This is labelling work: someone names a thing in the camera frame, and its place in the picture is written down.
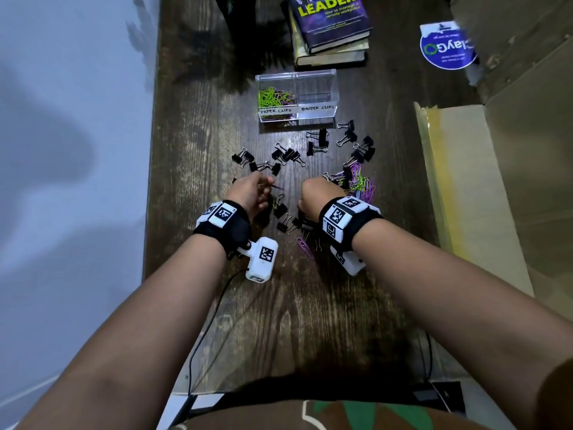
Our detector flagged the person's left hand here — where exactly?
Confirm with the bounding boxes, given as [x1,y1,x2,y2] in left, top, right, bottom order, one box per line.
[225,171,276,220]

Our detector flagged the person's right hand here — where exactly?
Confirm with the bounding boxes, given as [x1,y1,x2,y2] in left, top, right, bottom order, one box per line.
[297,176,348,223]

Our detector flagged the pile of black binder clips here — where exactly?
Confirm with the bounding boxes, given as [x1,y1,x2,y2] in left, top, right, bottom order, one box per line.
[247,119,377,254]

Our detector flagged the bunch of sorted paper clips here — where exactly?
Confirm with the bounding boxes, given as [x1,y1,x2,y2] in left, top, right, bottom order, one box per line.
[257,86,298,121]

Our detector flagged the clear two-compartment plastic box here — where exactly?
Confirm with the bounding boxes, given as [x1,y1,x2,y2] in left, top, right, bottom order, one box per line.
[254,69,340,124]

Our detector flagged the person's right forearm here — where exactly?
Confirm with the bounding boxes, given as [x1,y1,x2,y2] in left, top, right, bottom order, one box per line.
[351,218,573,430]

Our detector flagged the person's left forearm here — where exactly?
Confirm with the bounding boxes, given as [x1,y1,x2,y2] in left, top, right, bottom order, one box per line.
[17,235,228,430]

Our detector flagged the large brown cardboard box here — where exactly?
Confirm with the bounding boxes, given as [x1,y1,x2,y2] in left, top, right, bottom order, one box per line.
[447,0,573,321]

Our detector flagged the black right wristband white markers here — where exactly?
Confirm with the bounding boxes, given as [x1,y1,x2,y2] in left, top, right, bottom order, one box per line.
[318,195,384,253]

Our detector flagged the black wristband white markers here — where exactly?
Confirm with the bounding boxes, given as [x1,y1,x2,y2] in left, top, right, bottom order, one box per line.
[318,195,384,253]
[193,199,253,261]

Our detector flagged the black left wristband white markers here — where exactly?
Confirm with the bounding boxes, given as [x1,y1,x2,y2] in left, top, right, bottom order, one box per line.
[193,199,253,261]

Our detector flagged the tan book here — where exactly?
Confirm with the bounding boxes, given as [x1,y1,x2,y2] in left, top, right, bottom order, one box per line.
[288,8,371,68]

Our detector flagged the yellowish cardboard sheet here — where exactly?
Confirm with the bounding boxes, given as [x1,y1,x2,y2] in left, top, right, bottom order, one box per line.
[413,102,536,297]

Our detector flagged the purple hardcover book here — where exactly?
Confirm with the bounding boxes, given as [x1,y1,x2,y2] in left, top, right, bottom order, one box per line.
[286,0,373,55]

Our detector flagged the green potted artificial plant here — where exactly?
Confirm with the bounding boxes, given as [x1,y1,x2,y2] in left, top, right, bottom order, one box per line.
[211,0,260,43]

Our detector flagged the blue round sticker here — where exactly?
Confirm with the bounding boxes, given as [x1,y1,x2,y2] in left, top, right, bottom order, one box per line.
[419,20,478,71]

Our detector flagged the black metal table leg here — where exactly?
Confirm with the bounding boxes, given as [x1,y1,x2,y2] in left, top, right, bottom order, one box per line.
[169,394,199,429]

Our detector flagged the black blue bag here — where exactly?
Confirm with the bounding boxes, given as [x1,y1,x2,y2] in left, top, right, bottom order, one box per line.
[411,379,467,416]

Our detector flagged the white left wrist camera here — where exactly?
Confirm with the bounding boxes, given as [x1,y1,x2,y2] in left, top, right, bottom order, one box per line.
[236,236,280,284]

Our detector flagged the thin black cable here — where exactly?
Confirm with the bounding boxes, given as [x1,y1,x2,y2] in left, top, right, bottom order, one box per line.
[420,331,436,384]
[187,268,248,398]

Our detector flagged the thin white cable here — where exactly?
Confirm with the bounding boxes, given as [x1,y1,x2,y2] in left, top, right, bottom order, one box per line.
[431,382,454,413]

